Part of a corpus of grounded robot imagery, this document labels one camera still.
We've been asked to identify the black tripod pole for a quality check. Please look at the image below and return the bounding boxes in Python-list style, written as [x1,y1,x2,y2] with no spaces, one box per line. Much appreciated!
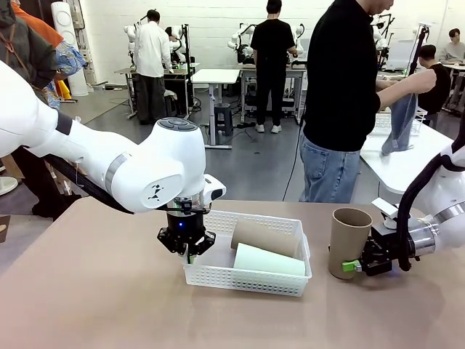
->
[408,23,433,76]

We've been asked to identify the seated person in black hoodie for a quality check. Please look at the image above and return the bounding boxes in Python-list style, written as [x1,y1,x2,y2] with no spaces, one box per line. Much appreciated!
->
[417,44,451,116]

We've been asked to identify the man in black t-shirt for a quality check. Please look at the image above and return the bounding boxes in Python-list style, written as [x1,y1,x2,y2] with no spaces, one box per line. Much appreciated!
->
[250,0,297,135]

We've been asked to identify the brown cardboard coloured cup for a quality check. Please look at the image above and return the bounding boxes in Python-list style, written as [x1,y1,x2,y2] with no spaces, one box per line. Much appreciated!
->
[328,207,374,281]
[229,220,303,260]

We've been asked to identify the man in white coat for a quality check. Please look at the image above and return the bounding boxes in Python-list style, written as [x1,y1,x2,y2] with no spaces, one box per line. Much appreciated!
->
[133,9,172,127]

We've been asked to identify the white standing desk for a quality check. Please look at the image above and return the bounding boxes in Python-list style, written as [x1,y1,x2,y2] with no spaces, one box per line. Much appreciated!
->
[190,68,241,150]

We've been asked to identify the seated person behind workbench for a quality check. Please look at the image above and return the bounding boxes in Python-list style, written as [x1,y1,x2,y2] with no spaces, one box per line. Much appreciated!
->
[165,25,182,63]

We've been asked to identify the wooden top workbench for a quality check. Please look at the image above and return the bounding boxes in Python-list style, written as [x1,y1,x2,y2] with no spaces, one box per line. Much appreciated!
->
[114,61,201,119]

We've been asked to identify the person in grey sweater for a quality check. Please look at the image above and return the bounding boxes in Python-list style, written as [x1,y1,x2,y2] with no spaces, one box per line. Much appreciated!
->
[437,28,465,65]

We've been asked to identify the light green cup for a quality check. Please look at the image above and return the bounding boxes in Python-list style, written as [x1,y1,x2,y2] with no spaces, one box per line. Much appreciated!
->
[232,242,307,280]

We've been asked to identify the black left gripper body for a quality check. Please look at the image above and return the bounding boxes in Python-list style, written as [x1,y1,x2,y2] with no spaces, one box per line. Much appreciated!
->
[166,212,208,253]

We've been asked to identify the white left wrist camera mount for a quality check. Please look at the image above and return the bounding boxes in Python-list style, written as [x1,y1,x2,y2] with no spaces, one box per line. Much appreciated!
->
[203,174,227,201]

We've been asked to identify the person's right forearm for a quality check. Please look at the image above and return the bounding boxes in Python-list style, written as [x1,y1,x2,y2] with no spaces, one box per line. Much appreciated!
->
[377,74,421,107]

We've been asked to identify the black floor cable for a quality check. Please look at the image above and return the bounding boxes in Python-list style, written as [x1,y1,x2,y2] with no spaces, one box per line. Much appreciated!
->
[282,127,304,201]

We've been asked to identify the black cable sleeve right arm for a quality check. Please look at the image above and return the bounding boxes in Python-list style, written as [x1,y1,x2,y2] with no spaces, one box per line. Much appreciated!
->
[396,151,457,273]

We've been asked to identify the person black shirt blue jeans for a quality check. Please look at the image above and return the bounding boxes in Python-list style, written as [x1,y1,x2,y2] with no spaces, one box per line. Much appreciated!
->
[299,0,395,204]

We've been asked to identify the blue cleaning cloth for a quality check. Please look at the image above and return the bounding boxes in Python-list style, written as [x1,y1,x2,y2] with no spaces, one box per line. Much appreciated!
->
[380,92,419,156]

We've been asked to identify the brown wooden board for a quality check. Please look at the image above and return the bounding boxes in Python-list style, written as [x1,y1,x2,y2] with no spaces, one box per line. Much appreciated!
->
[0,214,12,244]

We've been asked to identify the dark chair with white cloth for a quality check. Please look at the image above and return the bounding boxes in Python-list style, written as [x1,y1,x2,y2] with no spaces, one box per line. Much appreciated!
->
[163,89,179,117]

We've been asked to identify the person's right hand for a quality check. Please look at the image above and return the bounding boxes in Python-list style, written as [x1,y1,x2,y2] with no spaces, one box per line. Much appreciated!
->
[413,68,437,96]

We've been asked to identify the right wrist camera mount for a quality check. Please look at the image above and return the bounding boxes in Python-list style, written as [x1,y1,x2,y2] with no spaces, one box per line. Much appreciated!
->
[370,198,401,241]

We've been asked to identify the person in orange jacket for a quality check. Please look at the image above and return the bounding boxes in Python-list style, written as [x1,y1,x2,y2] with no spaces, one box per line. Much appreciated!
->
[10,0,88,112]

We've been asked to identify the person in dark green jacket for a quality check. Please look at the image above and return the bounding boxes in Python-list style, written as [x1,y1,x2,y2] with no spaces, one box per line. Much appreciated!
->
[0,0,73,221]

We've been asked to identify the white side table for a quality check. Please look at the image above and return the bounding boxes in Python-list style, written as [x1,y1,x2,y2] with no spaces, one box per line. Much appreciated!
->
[357,123,465,204]

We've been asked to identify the white perforated plastic basket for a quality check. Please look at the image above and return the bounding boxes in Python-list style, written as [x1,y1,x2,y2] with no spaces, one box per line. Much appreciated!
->
[182,209,313,298]

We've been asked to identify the black vertical stand pole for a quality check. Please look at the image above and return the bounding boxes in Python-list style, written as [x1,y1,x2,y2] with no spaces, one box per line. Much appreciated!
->
[182,23,194,117]

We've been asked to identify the black cable bundle left arm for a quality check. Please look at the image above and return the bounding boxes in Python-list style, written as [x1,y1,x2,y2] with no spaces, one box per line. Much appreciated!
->
[21,145,135,215]

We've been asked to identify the white floor fan base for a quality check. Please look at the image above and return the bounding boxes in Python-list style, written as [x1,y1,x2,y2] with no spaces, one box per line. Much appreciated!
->
[0,176,19,197]

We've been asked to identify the grey plastic stool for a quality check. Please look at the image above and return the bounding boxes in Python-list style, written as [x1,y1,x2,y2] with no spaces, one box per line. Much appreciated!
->
[213,103,233,137]

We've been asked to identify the grey frame workbench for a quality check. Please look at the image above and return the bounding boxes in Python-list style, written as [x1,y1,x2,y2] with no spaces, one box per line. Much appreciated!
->
[238,61,308,124]

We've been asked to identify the white tower air conditioner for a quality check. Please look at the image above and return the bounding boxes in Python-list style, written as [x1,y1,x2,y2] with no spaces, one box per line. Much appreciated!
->
[50,1,90,97]

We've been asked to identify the white wire rack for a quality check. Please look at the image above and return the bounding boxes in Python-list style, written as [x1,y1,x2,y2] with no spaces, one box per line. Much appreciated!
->
[370,108,428,137]

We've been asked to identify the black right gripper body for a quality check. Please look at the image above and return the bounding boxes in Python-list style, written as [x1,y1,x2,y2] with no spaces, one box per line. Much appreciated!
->
[376,232,400,276]

